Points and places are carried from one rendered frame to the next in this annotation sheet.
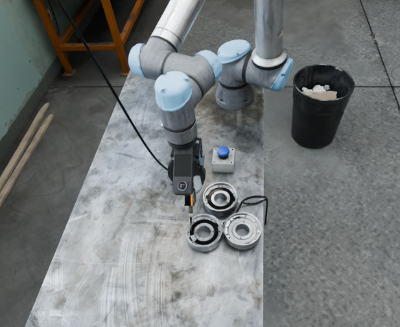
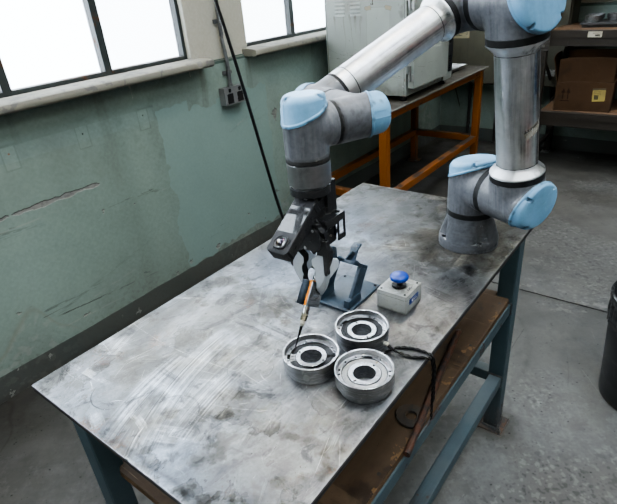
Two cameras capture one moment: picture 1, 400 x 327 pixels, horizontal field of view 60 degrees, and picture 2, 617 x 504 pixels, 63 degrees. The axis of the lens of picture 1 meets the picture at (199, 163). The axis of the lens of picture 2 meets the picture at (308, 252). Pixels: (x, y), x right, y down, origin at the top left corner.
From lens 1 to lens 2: 0.45 m
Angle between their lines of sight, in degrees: 30
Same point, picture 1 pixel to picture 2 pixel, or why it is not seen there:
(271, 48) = (513, 152)
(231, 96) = (457, 229)
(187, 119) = (308, 148)
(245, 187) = (410, 335)
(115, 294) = (160, 382)
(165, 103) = (284, 116)
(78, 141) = not seen: hidden behind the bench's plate
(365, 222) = not seen: outside the picture
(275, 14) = (520, 98)
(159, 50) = (324, 86)
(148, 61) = not seen: hidden behind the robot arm
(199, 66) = (353, 98)
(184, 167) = (294, 222)
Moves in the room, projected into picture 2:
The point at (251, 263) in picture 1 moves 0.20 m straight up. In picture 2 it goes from (352, 421) to (346, 322)
